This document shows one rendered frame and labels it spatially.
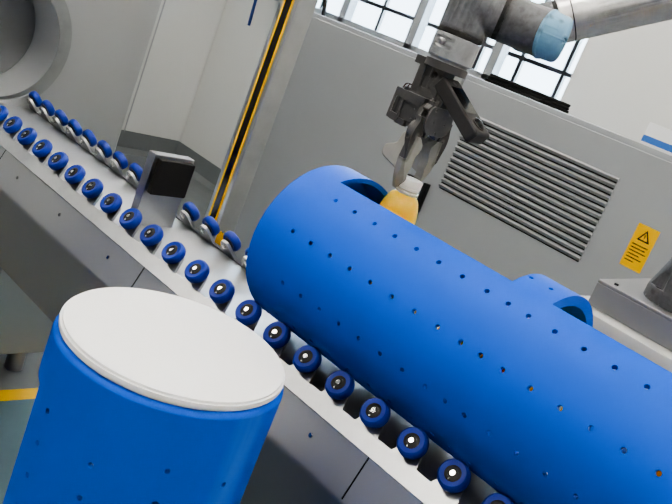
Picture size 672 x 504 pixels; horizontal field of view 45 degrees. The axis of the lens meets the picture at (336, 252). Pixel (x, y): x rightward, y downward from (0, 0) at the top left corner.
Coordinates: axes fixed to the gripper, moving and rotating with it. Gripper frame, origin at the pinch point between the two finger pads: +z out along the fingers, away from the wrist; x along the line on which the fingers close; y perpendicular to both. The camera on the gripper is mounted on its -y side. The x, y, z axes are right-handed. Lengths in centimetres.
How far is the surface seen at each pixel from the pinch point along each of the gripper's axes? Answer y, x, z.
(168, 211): 52, 3, 29
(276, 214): 7.5, 19.1, 10.8
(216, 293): 15.7, 17.3, 29.3
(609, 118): 88, -250, -22
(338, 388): -14.8, 17.1, 28.7
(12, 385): 132, -25, 127
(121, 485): -21, 57, 33
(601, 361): -46.5, 15.0, 4.7
